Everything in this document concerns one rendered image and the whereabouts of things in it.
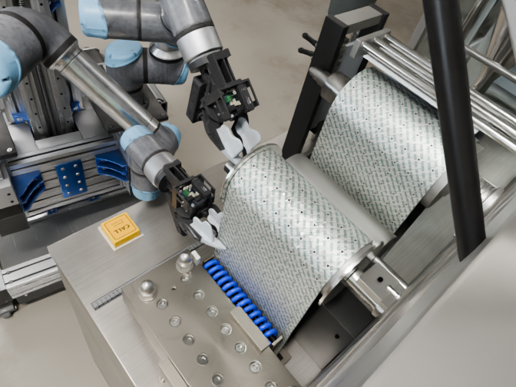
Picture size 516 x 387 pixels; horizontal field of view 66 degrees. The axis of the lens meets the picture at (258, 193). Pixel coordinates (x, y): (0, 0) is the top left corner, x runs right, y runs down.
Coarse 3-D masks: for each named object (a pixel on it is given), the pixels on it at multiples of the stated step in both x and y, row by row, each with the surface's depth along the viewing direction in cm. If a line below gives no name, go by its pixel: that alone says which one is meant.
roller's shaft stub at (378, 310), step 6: (360, 270) 64; (354, 276) 63; (348, 282) 64; (354, 282) 63; (354, 288) 63; (360, 288) 62; (360, 294) 63; (366, 294) 62; (366, 300) 62; (372, 300) 62; (372, 306) 62; (378, 306) 61; (372, 312) 61; (378, 312) 61
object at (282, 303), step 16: (224, 208) 75; (224, 224) 77; (224, 240) 81; (240, 240) 75; (224, 256) 84; (240, 256) 78; (256, 256) 73; (240, 272) 81; (256, 272) 76; (272, 272) 71; (256, 288) 79; (272, 288) 74; (288, 288) 69; (256, 304) 82; (272, 304) 77; (288, 304) 72; (304, 304) 68; (272, 320) 80; (288, 320) 75; (288, 336) 77
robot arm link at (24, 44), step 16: (0, 16) 79; (16, 16) 80; (0, 32) 76; (16, 32) 78; (32, 32) 81; (0, 48) 74; (16, 48) 77; (32, 48) 81; (0, 64) 74; (16, 64) 77; (32, 64) 82; (0, 80) 76; (16, 80) 78; (0, 96) 78
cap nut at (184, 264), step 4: (184, 252) 82; (188, 252) 82; (180, 256) 81; (184, 256) 81; (188, 256) 81; (180, 260) 81; (184, 260) 81; (188, 260) 81; (192, 260) 83; (176, 264) 84; (180, 264) 82; (184, 264) 82; (188, 264) 82; (192, 264) 84; (180, 268) 83; (184, 268) 83; (188, 268) 83; (192, 268) 84; (184, 272) 83
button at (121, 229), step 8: (120, 216) 102; (128, 216) 102; (104, 224) 99; (112, 224) 100; (120, 224) 100; (128, 224) 100; (104, 232) 99; (112, 232) 98; (120, 232) 99; (128, 232) 99; (136, 232) 100; (112, 240) 97; (120, 240) 97; (128, 240) 100
